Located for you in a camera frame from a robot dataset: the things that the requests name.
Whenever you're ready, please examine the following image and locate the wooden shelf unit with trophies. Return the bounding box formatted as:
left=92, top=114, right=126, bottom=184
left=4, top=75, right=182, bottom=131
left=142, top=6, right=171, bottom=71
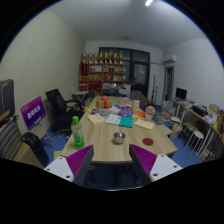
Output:
left=78, top=50, right=125, bottom=96

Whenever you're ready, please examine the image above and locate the tan carton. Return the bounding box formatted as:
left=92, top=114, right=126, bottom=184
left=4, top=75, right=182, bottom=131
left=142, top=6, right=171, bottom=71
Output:
left=132, top=99, right=141, bottom=112

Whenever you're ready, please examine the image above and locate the black computer monitor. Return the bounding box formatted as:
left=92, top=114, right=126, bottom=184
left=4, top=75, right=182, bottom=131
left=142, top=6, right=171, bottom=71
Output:
left=175, top=87, right=188, bottom=101

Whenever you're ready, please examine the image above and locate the pink box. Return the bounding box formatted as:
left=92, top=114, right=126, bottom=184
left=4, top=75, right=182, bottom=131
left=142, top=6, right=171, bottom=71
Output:
left=116, top=103, right=132, bottom=110

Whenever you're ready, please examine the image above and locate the teal book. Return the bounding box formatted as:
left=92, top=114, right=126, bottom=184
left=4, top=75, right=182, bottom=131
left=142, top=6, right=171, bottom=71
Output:
left=118, top=116, right=134, bottom=129

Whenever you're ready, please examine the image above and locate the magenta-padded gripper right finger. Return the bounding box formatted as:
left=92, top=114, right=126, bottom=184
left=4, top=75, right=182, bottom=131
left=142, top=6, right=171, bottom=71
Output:
left=128, top=143, right=183, bottom=186

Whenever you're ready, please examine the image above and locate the black office chair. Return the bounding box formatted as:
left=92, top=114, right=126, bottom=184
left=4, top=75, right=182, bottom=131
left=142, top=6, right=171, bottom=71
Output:
left=45, top=88, right=86, bottom=134

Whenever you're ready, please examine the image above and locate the small white table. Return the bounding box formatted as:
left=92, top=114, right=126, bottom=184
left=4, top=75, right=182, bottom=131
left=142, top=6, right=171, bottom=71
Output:
left=72, top=90, right=90, bottom=106

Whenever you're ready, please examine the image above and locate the yellow gift box, red ribbon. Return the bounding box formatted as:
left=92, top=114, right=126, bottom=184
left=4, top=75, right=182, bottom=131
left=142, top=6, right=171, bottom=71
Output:
left=96, top=95, right=114, bottom=110

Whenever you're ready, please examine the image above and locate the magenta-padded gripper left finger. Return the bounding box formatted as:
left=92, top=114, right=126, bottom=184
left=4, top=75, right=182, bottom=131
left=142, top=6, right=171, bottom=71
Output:
left=43, top=144, right=95, bottom=187

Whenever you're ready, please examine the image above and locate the beige notebook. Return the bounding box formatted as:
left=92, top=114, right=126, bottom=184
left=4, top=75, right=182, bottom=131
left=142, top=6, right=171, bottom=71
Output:
left=133, top=118, right=156, bottom=131
left=86, top=113, right=106, bottom=126

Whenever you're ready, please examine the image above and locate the small steel cup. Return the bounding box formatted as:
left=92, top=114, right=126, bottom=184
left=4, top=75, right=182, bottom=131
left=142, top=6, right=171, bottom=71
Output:
left=112, top=131, right=127, bottom=145

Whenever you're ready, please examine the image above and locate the pink flower bouquet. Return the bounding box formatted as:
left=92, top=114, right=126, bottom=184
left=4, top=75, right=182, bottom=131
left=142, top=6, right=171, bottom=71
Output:
left=144, top=105, right=157, bottom=122

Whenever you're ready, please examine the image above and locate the orange book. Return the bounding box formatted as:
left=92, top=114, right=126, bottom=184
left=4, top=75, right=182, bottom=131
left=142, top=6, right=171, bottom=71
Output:
left=132, top=110, right=147, bottom=120

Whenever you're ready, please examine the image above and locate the dark panel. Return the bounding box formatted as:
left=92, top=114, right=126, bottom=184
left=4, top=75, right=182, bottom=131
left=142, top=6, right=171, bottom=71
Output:
left=0, top=79, right=16, bottom=118

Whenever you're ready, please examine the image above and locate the white wall air conditioner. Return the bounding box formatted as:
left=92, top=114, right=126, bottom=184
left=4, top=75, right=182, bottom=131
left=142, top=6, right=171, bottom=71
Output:
left=162, top=54, right=177, bottom=64

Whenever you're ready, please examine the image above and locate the brown chair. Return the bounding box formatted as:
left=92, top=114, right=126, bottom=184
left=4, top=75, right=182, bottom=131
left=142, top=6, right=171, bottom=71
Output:
left=129, top=89, right=150, bottom=108

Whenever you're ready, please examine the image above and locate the white round stool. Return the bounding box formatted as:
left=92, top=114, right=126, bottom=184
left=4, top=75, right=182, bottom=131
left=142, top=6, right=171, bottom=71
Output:
left=184, top=130, right=205, bottom=154

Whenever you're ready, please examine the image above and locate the black mesh chair back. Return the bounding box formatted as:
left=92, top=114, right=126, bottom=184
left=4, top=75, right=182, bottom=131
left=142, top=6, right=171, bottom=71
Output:
left=21, top=131, right=51, bottom=168

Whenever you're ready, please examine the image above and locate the blue colourful book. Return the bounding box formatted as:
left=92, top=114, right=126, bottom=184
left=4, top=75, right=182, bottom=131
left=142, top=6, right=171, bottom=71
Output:
left=117, top=108, right=134, bottom=118

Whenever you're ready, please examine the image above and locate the long cluttered side desk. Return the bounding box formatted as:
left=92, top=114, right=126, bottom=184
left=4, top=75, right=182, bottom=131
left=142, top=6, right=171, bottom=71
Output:
left=173, top=101, right=224, bottom=158

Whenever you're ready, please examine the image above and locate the green tea bottle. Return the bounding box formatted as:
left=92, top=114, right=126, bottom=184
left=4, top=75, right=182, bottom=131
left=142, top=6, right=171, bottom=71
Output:
left=70, top=115, right=86, bottom=150

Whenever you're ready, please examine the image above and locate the flat round red coaster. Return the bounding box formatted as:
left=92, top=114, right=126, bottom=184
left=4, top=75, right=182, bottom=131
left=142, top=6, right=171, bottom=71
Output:
left=142, top=137, right=155, bottom=147

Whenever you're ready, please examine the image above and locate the striped grey chair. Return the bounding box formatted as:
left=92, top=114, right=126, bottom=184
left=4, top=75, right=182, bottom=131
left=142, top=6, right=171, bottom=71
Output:
left=0, top=114, right=26, bottom=161

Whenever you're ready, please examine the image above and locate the purple sign board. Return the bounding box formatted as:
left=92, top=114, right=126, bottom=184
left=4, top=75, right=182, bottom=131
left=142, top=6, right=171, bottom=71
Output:
left=20, top=96, right=47, bottom=131

